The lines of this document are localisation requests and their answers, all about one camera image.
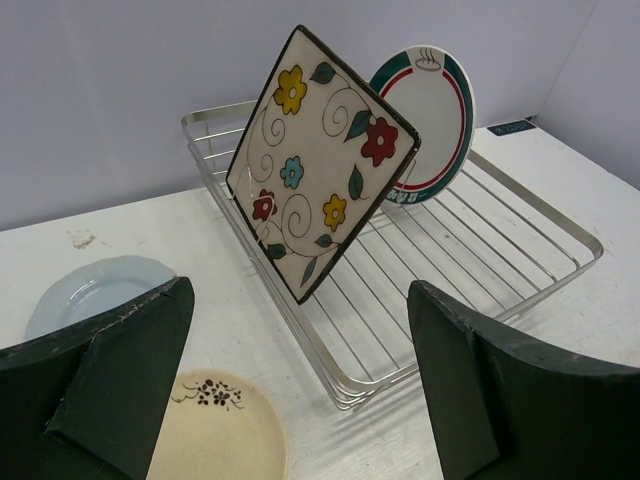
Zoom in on square floral plate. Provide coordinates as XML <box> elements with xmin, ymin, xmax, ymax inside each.
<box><xmin>226</xmin><ymin>25</ymin><xmax>421</xmax><ymax>304</ymax></box>

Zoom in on light blue scalloped plate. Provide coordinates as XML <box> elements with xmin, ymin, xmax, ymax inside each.
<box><xmin>25</xmin><ymin>255</ymin><xmax>176</xmax><ymax>340</ymax></box>

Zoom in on dark label sticker right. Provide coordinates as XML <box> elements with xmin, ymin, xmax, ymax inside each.
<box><xmin>487</xmin><ymin>118</ymin><xmax>536</xmax><ymax>137</ymax></box>

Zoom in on cream plate with flowers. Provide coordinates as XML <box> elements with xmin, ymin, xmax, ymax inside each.
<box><xmin>147</xmin><ymin>369</ymin><xmax>288</xmax><ymax>480</ymax></box>

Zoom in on metal wire dish rack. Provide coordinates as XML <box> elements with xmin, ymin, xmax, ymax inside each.
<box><xmin>181</xmin><ymin>102</ymin><xmax>604</xmax><ymax>410</ymax></box>

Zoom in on white plate teal rim back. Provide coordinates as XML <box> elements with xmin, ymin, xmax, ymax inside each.
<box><xmin>369</xmin><ymin>45</ymin><xmax>476</xmax><ymax>205</ymax></box>

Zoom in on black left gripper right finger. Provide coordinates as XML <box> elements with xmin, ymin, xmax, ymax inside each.
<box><xmin>407</xmin><ymin>280</ymin><xmax>639</xmax><ymax>479</ymax></box>

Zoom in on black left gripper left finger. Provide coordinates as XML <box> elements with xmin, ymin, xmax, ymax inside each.
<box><xmin>1</xmin><ymin>277</ymin><xmax>195</xmax><ymax>479</ymax></box>

